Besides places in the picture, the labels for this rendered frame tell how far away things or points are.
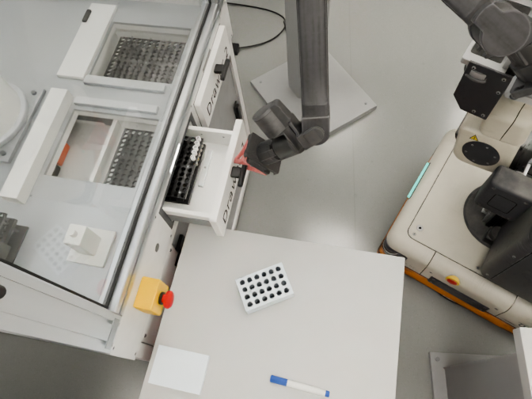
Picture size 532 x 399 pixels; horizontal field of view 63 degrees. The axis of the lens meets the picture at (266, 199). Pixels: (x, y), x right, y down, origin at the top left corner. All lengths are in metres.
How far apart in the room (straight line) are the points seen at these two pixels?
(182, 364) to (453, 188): 1.22
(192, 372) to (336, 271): 0.42
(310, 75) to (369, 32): 1.78
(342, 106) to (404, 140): 0.35
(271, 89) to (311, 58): 1.46
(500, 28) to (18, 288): 0.85
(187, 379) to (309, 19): 0.82
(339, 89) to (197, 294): 1.49
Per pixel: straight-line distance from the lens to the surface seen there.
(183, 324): 1.14
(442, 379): 1.91
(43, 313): 0.74
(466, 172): 1.88
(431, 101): 2.40
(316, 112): 0.90
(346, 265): 1.13
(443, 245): 1.73
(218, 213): 1.02
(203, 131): 1.18
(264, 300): 1.11
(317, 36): 0.87
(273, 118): 0.93
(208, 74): 1.24
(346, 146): 2.17
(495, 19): 0.87
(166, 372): 1.12
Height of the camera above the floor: 1.85
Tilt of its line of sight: 65 degrees down
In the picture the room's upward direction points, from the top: 11 degrees counter-clockwise
